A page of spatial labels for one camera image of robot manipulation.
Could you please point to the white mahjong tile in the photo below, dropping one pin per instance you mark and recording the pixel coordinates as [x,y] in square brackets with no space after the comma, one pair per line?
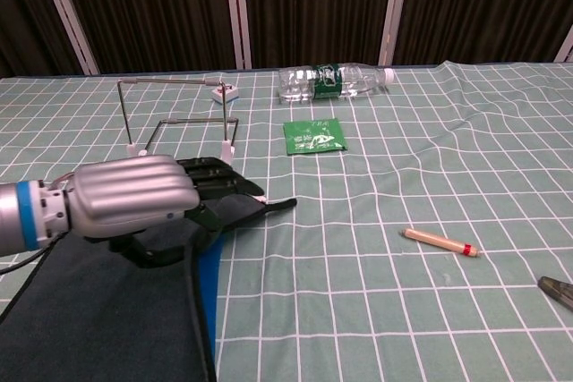
[226,95]

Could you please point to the wooden stick with red band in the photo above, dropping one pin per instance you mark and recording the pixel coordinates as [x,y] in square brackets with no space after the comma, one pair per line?
[436,241]

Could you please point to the grey correction tape dispenser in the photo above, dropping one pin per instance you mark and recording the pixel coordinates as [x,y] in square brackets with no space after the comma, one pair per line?
[559,292]

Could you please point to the silver and black left robot hand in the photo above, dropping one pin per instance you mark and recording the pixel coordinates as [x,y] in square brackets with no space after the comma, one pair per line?
[130,194]

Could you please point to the white partition post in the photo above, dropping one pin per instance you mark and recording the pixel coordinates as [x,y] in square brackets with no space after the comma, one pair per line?
[395,6]
[237,11]
[66,11]
[567,46]

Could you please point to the green foil packet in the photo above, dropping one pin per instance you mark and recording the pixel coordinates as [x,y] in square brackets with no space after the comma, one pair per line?
[313,136]

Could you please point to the dark pleated curtain backdrop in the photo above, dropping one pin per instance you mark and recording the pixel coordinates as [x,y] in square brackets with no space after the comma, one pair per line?
[156,6]

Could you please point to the clear plastic water bottle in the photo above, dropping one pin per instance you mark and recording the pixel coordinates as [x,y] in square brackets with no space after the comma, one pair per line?
[331,82]

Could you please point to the green checked tablecloth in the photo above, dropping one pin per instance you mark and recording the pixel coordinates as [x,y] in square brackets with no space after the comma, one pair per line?
[403,167]

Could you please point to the dark blue fabric pouch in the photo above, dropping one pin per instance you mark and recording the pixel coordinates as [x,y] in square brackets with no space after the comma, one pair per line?
[89,310]

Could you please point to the silver and lilac left robot arm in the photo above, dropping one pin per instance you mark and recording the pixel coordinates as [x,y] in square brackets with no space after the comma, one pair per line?
[13,216]

